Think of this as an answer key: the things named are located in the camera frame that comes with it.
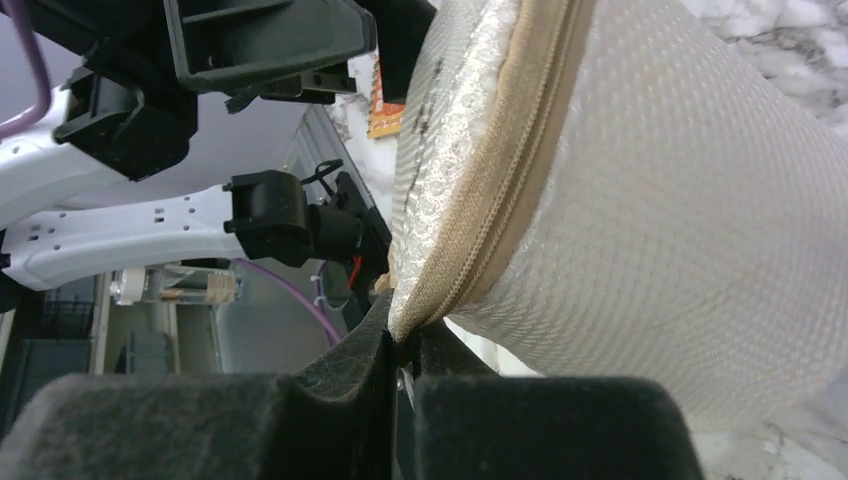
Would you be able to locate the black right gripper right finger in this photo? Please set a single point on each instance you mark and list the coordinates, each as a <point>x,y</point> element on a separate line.
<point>471,423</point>

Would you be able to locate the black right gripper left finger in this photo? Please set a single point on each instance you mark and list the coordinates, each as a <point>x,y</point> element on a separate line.
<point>332,420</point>

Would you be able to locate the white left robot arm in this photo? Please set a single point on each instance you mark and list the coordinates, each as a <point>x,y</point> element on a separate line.
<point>256,215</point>

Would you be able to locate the orange small booklet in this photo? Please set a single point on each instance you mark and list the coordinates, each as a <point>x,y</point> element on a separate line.
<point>384,118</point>

